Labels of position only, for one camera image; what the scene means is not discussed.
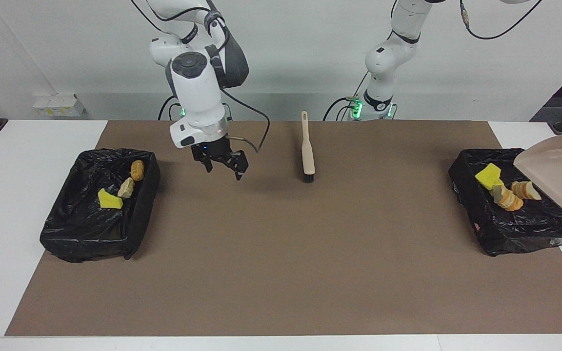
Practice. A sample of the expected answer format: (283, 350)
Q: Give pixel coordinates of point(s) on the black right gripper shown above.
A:
(215, 148)

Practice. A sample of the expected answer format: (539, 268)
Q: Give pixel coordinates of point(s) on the beige hand brush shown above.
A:
(307, 156)

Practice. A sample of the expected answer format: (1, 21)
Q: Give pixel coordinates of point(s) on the notched green yellow sponge piece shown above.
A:
(488, 175)

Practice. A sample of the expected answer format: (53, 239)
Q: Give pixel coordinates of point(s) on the sliced bread piece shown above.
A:
(508, 200)

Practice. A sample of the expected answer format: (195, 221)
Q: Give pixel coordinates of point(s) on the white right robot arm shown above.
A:
(198, 97)

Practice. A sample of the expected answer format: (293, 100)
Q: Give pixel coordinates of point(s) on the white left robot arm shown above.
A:
(383, 58)

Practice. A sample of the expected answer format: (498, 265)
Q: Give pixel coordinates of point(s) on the black bag-lined bin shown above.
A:
(86, 229)

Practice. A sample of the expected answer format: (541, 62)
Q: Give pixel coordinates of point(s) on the black bin with pink patch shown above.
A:
(520, 229)

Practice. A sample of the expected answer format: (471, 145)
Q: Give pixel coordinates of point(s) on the brown table mat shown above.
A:
(281, 302)

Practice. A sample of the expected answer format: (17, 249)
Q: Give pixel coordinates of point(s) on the white wall outlet box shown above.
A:
(56, 105)

